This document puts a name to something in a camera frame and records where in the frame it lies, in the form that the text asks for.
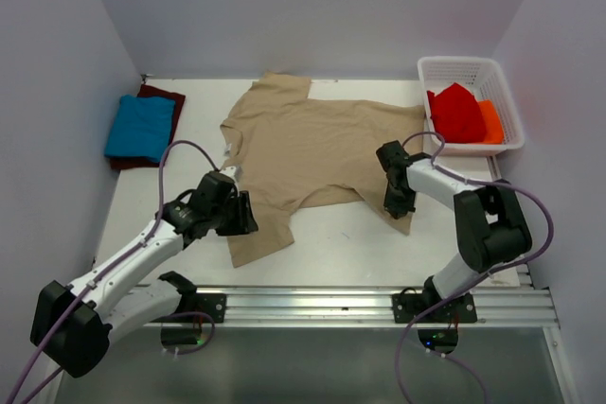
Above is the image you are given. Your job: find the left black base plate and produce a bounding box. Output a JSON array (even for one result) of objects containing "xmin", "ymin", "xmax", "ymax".
[{"xmin": 157, "ymin": 292, "xmax": 227, "ymax": 325}]

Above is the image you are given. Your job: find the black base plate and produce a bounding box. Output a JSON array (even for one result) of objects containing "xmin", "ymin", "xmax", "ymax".
[
  {"xmin": 391, "ymin": 288, "xmax": 478, "ymax": 324},
  {"xmin": 157, "ymin": 292, "xmax": 227, "ymax": 325}
]

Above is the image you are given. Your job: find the maroon t shirt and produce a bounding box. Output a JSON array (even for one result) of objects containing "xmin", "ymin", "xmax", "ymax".
[{"xmin": 106, "ymin": 84, "xmax": 186, "ymax": 171}]

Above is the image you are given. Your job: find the beige t shirt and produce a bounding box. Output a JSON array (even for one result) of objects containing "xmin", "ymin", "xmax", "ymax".
[{"xmin": 221, "ymin": 72, "xmax": 425, "ymax": 267}]

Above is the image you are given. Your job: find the red t shirt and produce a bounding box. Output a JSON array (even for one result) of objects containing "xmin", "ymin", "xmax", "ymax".
[{"xmin": 427, "ymin": 83, "xmax": 486, "ymax": 144}]

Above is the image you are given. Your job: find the blue t shirt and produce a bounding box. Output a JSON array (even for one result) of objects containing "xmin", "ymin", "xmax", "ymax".
[{"xmin": 104, "ymin": 95, "xmax": 176, "ymax": 163}]

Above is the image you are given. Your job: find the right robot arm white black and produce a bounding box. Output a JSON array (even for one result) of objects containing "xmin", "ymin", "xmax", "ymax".
[{"xmin": 376, "ymin": 141, "xmax": 532, "ymax": 322}]

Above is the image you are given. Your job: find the orange t shirt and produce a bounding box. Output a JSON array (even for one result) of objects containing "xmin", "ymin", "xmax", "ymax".
[{"xmin": 478, "ymin": 99, "xmax": 505, "ymax": 145}]

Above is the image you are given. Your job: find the aluminium mounting rail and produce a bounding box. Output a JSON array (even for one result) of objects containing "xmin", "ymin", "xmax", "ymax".
[{"xmin": 197, "ymin": 286, "xmax": 559, "ymax": 328}]

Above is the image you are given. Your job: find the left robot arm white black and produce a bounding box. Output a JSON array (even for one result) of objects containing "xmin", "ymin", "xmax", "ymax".
[{"xmin": 30, "ymin": 167, "xmax": 258, "ymax": 378}]

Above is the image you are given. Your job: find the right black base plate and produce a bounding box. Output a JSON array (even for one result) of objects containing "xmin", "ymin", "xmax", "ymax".
[{"xmin": 391, "ymin": 288, "xmax": 478, "ymax": 324}]

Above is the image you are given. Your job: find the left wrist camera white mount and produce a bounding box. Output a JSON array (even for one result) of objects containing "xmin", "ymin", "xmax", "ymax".
[{"xmin": 220, "ymin": 166, "xmax": 242, "ymax": 183}]

